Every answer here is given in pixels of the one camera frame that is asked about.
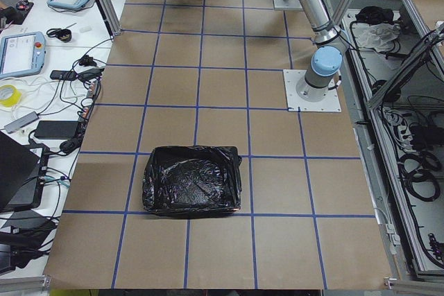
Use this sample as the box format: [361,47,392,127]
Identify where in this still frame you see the near blue teach pendant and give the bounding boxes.
[1,32,46,79]

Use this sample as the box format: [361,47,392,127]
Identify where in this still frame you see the black laptop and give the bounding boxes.
[1,133,49,213]

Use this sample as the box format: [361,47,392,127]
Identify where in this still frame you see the grey usb hub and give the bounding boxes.
[4,112,40,133]

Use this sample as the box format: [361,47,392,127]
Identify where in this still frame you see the yellow tape roll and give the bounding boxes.
[0,85,22,107]

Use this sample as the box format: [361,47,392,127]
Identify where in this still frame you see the black power adapter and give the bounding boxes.
[34,120,79,139]

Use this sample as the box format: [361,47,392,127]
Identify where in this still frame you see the white crumpled cloth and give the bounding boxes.
[357,23,400,53]

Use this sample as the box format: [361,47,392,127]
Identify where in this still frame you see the bin with black bag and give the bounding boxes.
[142,146,242,218]

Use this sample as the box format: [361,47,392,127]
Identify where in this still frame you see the black scissors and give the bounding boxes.
[46,23,76,37]

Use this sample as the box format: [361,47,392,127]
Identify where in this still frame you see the small black bowl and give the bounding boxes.
[55,28,72,43]

